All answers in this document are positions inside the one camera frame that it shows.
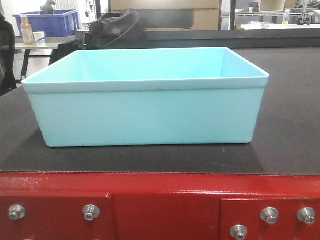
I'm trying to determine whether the light blue plastic bin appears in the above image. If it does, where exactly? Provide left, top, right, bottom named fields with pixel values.
left=22, top=47, right=270, bottom=147

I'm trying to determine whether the black conveyor belt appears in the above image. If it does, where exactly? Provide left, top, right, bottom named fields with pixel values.
left=0, top=30, right=320, bottom=176

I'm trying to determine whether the black backpack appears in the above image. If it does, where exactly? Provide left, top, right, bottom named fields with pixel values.
left=83, top=8, right=148, bottom=50

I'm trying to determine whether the steel bolt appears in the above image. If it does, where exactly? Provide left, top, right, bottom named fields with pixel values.
left=8, top=204, right=26, bottom=221
left=260, top=207, right=279, bottom=225
left=230, top=224, right=248, bottom=240
left=296, top=207, right=317, bottom=225
left=82, top=204, right=101, bottom=222

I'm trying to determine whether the grey side table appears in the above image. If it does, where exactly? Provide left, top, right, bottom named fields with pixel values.
left=13, top=35, right=76, bottom=84

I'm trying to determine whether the blue crate on table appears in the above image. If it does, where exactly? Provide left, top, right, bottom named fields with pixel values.
left=26, top=9, right=80, bottom=38

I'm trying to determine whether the steel bolt lower middle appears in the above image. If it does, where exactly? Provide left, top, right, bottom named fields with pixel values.
left=230, top=224, right=248, bottom=240

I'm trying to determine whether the white paper cup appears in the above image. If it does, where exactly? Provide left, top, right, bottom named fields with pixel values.
left=33, top=31, right=46, bottom=44

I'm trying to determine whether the orange drink bottle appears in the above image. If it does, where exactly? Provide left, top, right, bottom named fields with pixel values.
left=20, top=13, right=35, bottom=45

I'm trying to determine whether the yellow drink bottle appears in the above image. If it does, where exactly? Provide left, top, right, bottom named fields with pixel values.
left=282, top=9, right=290, bottom=26

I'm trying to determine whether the steel bolt far left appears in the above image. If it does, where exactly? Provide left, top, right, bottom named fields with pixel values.
left=8, top=204, right=26, bottom=221

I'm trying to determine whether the steel bolt far right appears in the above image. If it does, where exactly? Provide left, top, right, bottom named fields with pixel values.
left=296, top=207, right=317, bottom=225

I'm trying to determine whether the red conveyor frame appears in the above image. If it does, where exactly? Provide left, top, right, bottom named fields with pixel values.
left=0, top=173, right=320, bottom=240

